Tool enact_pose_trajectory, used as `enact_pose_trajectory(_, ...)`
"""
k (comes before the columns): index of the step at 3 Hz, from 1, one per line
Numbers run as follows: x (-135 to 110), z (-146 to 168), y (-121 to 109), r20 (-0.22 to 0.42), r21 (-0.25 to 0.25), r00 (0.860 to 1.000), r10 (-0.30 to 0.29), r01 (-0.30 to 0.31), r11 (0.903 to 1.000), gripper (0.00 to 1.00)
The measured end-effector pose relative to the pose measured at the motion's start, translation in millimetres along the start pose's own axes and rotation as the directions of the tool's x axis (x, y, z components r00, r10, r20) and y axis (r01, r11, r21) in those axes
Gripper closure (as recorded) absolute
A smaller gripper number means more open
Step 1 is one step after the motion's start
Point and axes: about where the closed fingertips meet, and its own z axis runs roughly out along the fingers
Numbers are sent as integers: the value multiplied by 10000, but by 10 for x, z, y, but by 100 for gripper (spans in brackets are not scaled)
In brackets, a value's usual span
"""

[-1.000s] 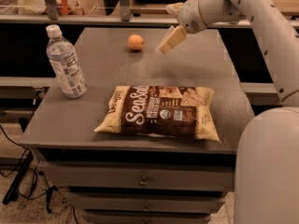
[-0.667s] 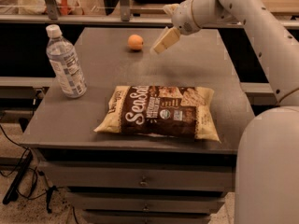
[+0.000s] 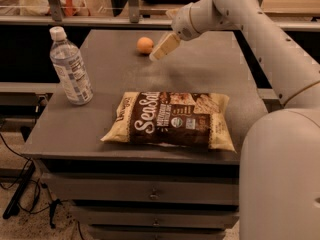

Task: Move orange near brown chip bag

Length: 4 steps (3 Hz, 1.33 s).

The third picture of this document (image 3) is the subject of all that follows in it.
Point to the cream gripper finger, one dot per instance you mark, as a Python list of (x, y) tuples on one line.
[(167, 43), (172, 13)]

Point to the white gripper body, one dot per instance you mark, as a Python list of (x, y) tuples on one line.
[(181, 24)]

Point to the orange fruit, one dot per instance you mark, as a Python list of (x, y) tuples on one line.
[(145, 45)]

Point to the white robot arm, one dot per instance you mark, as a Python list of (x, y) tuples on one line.
[(279, 178)]

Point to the brown sea salt chip bag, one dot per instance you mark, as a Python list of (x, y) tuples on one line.
[(172, 119)]

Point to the orange white bag background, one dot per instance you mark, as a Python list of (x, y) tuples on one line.
[(73, 7)]

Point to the clear plastic water bottle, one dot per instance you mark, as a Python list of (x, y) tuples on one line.
[(69, 65)]

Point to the metal railing shelf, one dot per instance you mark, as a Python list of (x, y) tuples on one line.
[(305, 9)]

